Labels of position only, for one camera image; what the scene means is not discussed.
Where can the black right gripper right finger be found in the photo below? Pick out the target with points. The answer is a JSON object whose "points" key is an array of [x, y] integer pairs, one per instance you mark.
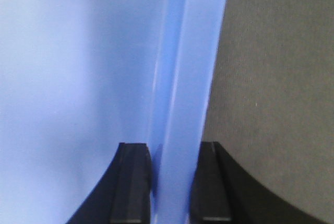
{"points": [[256, 186]]}

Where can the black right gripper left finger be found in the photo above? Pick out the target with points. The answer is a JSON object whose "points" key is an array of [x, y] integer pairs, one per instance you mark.
{"points": [[123, 193]]}

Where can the blue plastic tray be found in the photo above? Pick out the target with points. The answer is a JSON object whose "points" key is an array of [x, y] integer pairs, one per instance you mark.
{"points": [[78, 77]]}

